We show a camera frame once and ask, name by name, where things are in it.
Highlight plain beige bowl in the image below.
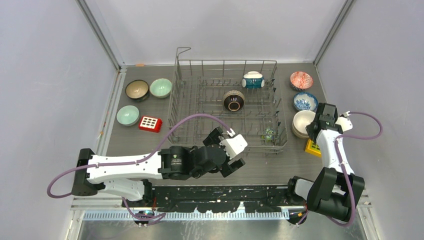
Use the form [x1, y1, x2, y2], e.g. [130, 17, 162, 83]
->
[292, 110, 316, 136]

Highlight blue floral white bowl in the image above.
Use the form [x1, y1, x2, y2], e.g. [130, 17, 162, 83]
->
[293, 92, 319, 111]

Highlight red blue zigzag bowl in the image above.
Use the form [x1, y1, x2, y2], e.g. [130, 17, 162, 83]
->
[289, 71, 314, 91]

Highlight grey wire dish rack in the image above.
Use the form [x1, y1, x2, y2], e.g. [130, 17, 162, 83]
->
[167, 47, 288, 154]

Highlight celadon green bowl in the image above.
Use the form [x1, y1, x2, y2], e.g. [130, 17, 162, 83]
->
[116, 105, 140, 126]
[149, 78, 173, 99]

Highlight dark teal bowl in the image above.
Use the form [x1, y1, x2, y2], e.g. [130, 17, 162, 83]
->
[125, 79, 150, 102]

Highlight beige deer bowl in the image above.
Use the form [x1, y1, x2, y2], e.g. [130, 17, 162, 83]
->
[292, 126, 309, 139]

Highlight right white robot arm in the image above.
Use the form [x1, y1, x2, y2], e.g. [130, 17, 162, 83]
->
[285, 103, 365, 225]

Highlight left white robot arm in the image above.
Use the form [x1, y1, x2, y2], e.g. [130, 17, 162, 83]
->
[71, 127, 248, 207]

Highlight yellow window toy block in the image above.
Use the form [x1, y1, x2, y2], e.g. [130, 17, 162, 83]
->
[304, 139, 322, 158]

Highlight brown striped bowl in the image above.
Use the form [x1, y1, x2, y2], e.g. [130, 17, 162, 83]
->
[222, 90, 245, 112]

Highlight green owl puzzle piece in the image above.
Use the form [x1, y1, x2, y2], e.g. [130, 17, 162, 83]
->
[261, 128, 276, 143]

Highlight red window toy block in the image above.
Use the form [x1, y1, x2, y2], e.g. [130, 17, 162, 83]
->
[138, 116, 163, 133]

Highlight teal white bowl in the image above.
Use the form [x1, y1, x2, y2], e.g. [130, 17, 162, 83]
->
[241, 71, 265, 89]

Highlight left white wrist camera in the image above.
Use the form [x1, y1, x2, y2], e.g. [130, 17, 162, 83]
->
[218, 128, 248, 160]

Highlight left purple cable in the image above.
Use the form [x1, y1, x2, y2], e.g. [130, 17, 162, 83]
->
[46, 113, 237, 227]

